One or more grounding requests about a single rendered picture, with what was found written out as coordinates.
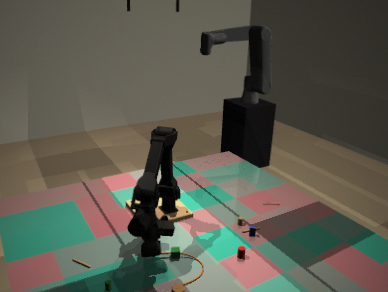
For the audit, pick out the blue rectangular block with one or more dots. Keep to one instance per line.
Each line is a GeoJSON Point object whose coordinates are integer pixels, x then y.
{"type": "Point", "coordinates": [252, 231]}

